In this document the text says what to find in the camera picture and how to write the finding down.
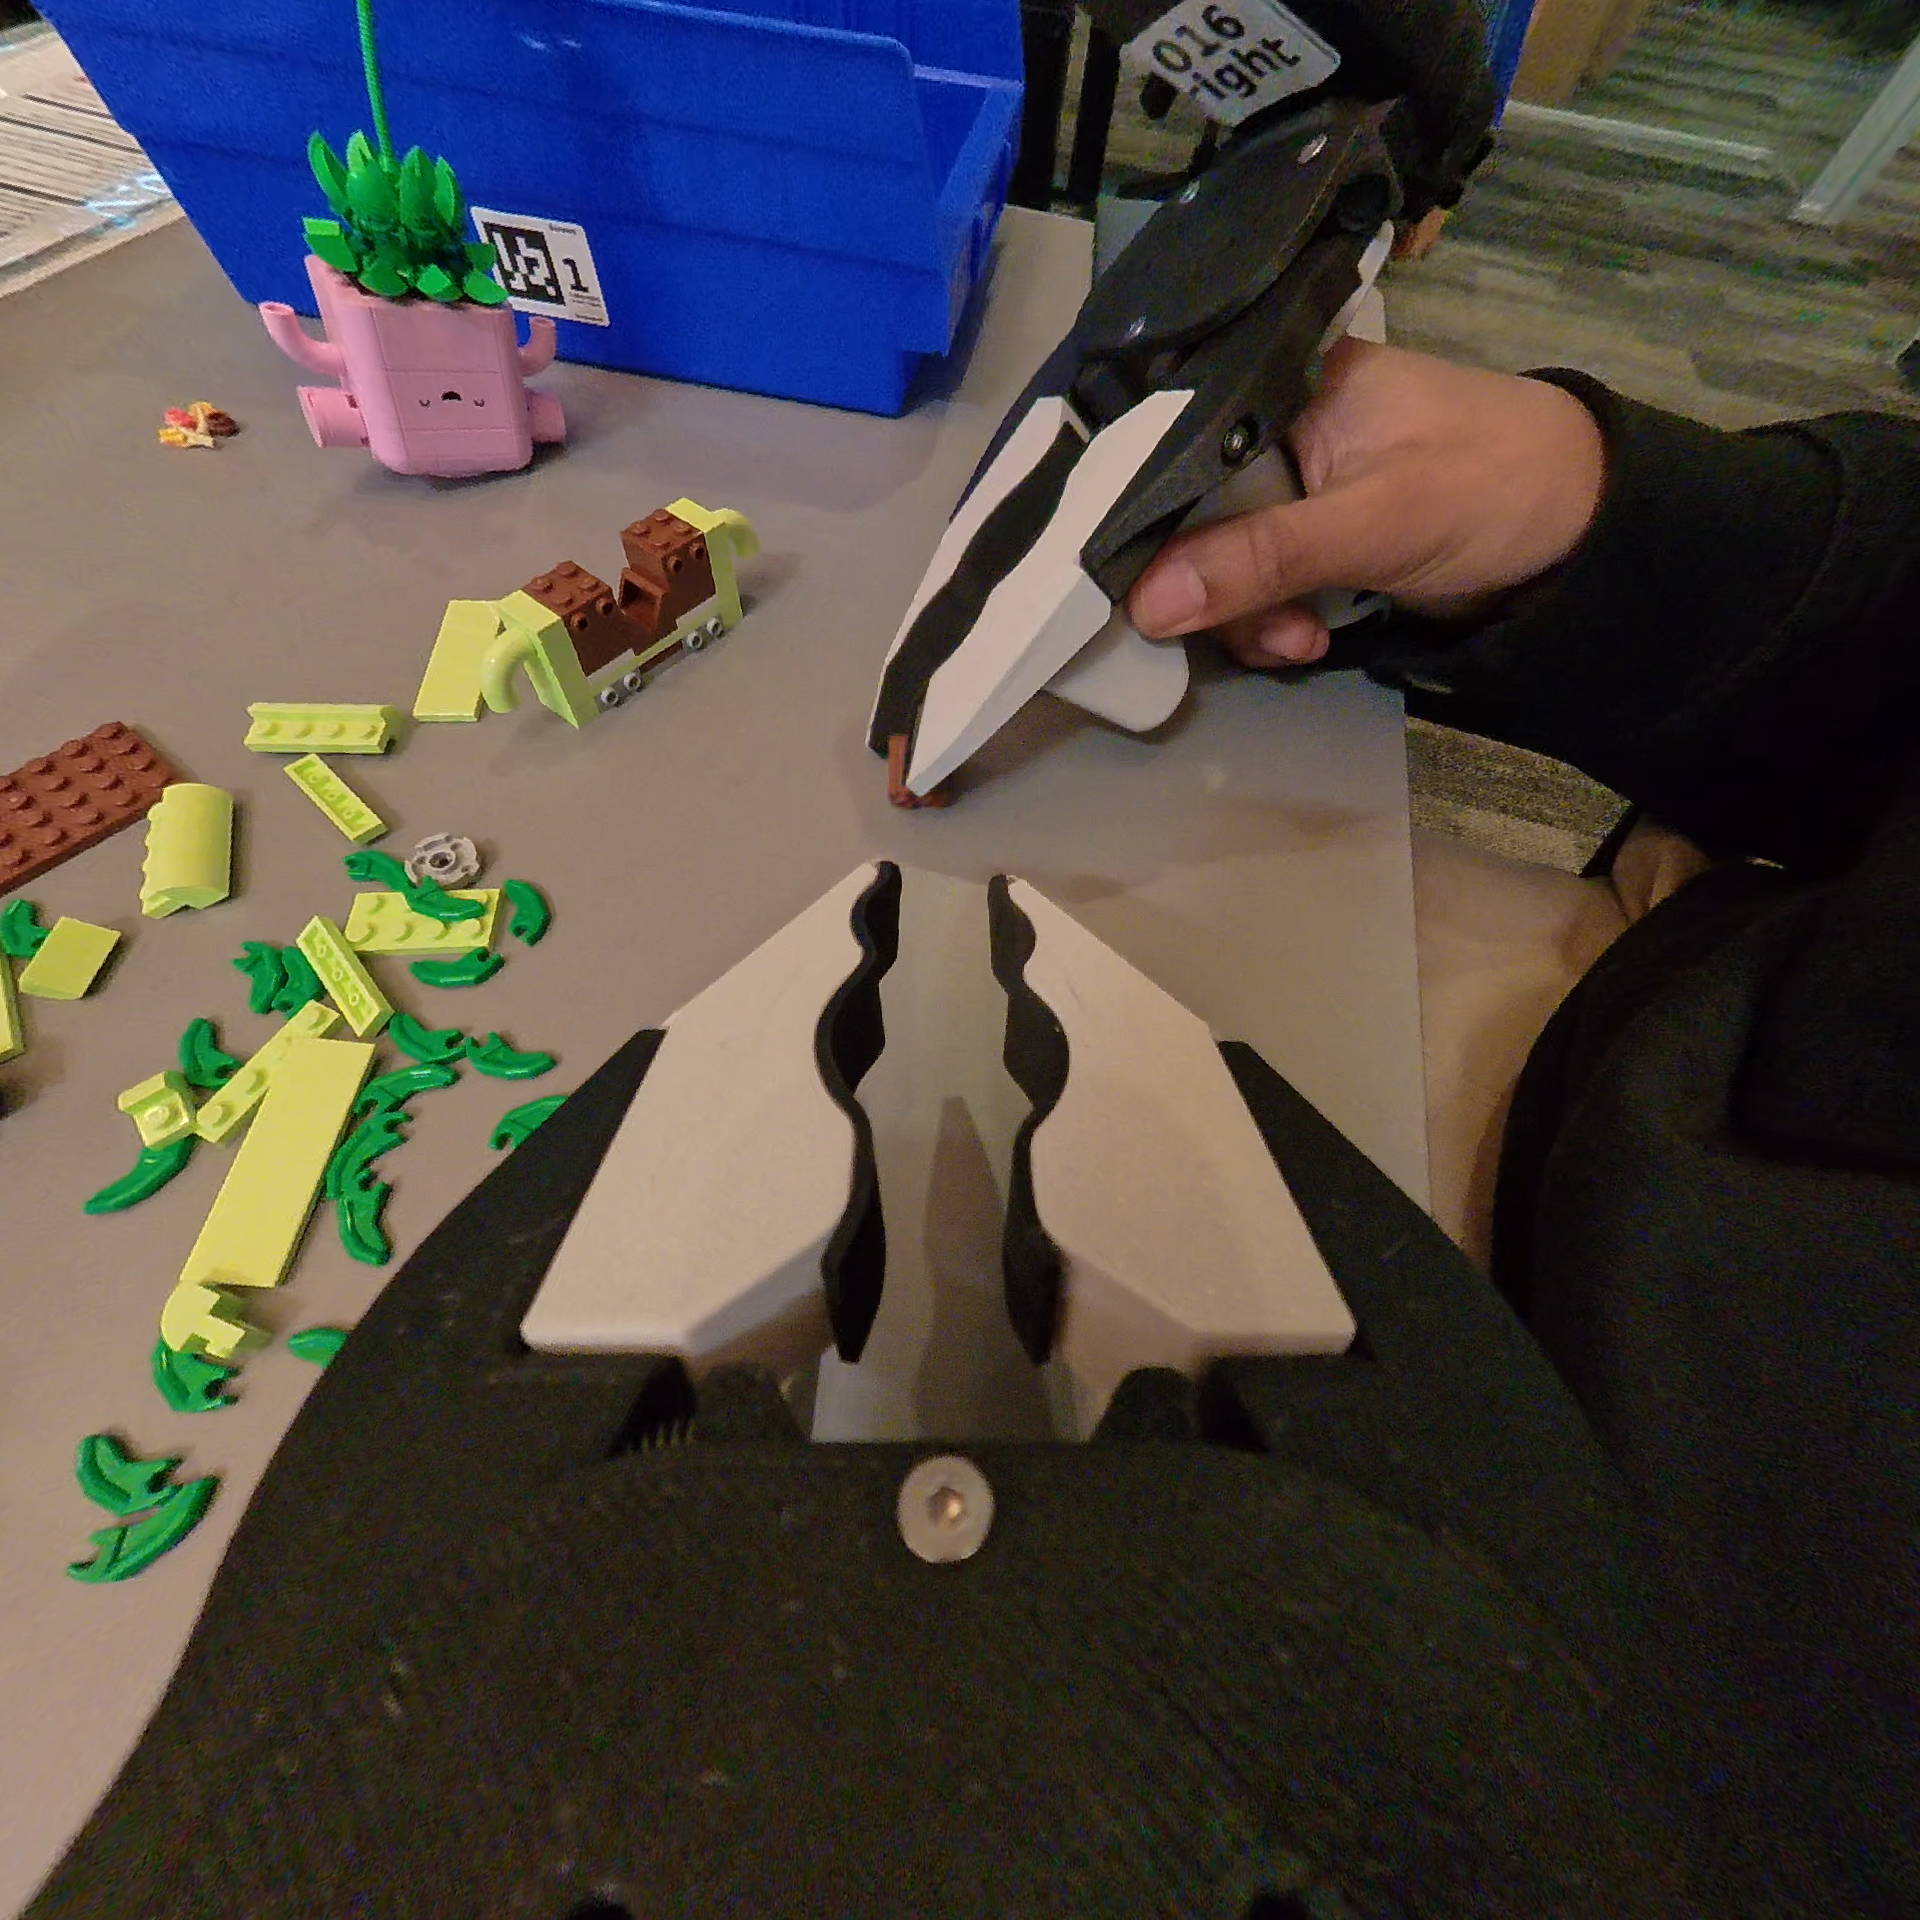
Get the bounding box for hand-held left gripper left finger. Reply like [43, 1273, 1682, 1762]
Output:
[516, 860, 908, 1440]

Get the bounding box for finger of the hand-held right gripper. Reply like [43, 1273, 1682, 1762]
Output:
[866, 391, 1089, 759]
[900, 391, 1202, 798]

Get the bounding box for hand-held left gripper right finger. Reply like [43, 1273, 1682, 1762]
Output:
[983, 872, 1363, 1440]

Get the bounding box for person's right forearm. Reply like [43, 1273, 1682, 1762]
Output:
[1359, 367, 1920, 879]

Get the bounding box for person's right hand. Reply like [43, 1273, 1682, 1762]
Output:
[1125, 335, 1615, 670]

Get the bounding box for lime and brown brick assembly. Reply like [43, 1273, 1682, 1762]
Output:
[480, 497, 762, 730]

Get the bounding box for person's beige trousers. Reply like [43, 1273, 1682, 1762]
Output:
[1411, 815, 1712, 1261]

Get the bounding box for blue plastic bin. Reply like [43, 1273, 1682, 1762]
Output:
[29, 0, 1026, 418]

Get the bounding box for cardboard box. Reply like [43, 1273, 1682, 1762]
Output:
[1530, 0, 1652, 92]

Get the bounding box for scattered lime green bricks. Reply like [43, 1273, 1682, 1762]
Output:
[0, 599, 506, 1360]

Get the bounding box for printed marker tag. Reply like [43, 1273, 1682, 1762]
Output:
[468, 206, 612, 325]

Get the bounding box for person's black sweater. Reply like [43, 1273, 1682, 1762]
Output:
[1493, 855, 1920, 1920]

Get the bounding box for pink brick plant pot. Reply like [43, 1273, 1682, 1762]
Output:
[259, 0, 571, 482]

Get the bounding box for scattered green leaf pieces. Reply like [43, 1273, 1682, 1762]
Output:
[0, 847, 571, 1583]

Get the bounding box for large brown studded plate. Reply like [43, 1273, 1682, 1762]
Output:
[0, 722, 186, 894]

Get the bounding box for white printed sheet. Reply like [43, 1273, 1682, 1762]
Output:
[0, 0, 189, 300]

